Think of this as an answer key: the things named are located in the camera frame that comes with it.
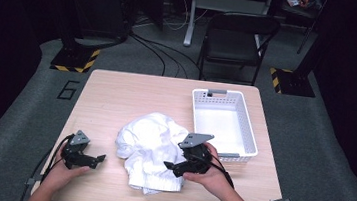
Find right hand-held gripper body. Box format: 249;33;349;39
174;131;216;178

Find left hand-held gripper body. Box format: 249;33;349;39
59;128;101;172

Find white garment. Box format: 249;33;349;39
109;107;193;200

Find white plastic basket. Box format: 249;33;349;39
185;85;266;166

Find person's left hand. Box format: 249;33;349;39
40;148;94;196

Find person's right hand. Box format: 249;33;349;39
180;140;240;201

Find black stand base striped edge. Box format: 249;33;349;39
49;42;102;76
266;66;319;99

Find black folding chair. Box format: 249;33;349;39
195;8;282;88

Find black cabinet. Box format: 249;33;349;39
56;0;135;43

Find dark side table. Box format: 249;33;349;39
276;0;330;58

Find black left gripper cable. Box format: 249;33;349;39
18;127;77;201

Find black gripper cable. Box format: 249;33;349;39
205;158;238;190
18;127;77;201

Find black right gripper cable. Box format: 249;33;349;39
205;158;238;190

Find black floor cables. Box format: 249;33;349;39
125;30;205;82

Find white desk frame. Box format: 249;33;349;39
182;0;275;56

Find white cables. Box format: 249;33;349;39
162;0;211;35

